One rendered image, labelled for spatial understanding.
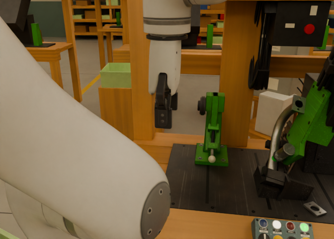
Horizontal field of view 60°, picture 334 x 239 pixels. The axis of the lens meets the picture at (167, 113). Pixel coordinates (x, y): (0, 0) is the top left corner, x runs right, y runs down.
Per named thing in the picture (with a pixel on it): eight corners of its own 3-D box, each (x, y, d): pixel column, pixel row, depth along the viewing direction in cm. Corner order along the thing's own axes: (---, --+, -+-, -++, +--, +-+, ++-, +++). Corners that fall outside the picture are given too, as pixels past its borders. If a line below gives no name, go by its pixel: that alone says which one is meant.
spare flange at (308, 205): (326, 214, 88) (327, 212, 88) (316, 217, 87) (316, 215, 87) (312, 202, 93) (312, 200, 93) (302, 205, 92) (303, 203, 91)
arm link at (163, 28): (148, 15, 56) (149, 31, 57) (137, 19, 48) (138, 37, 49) (192, 15, 55) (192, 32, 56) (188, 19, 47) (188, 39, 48)
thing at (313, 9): (322, 47, 100) (332, 0, 94) (271, 46, 102) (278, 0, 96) (311, 41, 111) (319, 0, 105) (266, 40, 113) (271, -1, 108)
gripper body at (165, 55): (151, 26, 57) (153, 81, 61) (139, 33, 48) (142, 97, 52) (190, 27, 56) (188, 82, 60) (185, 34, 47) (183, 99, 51)
